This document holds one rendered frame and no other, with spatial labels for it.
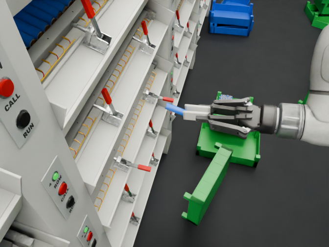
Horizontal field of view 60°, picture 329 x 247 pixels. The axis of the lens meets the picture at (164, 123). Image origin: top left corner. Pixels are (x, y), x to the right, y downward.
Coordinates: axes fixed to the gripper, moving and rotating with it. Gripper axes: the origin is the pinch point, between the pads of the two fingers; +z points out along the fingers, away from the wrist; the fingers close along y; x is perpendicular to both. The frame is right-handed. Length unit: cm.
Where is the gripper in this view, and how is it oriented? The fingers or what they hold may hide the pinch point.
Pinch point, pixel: (196, 112)
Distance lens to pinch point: 78.2
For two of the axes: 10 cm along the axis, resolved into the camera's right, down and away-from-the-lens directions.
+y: 2.5, -7.3, 6.3
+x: -1.3, -6.7, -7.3
